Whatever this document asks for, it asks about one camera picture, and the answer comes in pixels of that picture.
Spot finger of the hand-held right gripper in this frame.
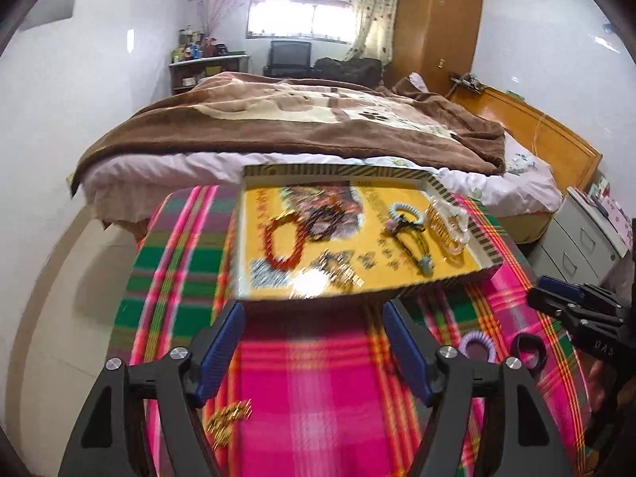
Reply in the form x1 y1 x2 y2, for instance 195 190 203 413
527 288 580 326
538 275 587 305

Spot black chair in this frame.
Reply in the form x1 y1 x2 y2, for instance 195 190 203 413
263 40 313 79

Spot wooden shelf desk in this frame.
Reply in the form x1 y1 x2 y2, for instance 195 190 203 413
168 52 252 94

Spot wooden headboard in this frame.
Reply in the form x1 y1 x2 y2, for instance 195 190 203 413
458 85 603 194

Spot row of bottles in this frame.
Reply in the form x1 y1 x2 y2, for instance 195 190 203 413
170 27 229 63

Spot striped cardboard box tray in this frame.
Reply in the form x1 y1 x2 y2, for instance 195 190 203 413
229 163 506 304

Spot silver rhinestone bracelet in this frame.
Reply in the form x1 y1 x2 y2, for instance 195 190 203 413
297 251 365 290

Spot patterned curtain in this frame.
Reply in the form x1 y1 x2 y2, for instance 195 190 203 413
345 0 401 66

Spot black hair tie green bead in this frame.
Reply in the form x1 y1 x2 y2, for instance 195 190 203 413
392 216 429 254

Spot person's right hand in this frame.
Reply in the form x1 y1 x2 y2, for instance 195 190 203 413
588 358 617 401

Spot brown patterned blanket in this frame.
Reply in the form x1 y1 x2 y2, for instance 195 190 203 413
70 72 508 197

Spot grey drawer cabinet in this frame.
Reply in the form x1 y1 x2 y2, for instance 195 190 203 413
539 186 633 285

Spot black bangle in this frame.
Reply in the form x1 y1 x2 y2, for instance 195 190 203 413
511 334 549 371

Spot white floral pillow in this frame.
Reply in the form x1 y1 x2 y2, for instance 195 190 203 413
502 134 555 182

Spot purple spiral hair tie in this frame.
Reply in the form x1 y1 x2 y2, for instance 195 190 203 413
459 332 496 361

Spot pink flower branches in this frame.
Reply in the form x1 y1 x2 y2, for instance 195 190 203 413
196 0 245 41

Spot window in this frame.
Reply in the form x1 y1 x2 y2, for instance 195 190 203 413
247 0 355 43

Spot pink green plaid cloth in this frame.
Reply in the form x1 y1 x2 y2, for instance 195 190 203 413
115 185 594 477

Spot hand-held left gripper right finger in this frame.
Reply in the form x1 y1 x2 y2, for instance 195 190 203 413
382 299 587 477

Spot red bead bracelet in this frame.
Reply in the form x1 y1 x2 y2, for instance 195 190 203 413
266 213 305 269

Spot gold bead bracelet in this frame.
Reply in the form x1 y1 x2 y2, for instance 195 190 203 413
206 400 254 447

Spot wooden wardrobe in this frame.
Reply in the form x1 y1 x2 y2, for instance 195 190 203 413
382 0 486 91

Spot dark bead bracelet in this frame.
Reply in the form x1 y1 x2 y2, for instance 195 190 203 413
303 204 345 240

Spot blue spiral hair tie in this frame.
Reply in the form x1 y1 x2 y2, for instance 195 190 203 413
388 202 426 232

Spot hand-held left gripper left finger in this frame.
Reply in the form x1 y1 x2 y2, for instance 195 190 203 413
58 301 246 477

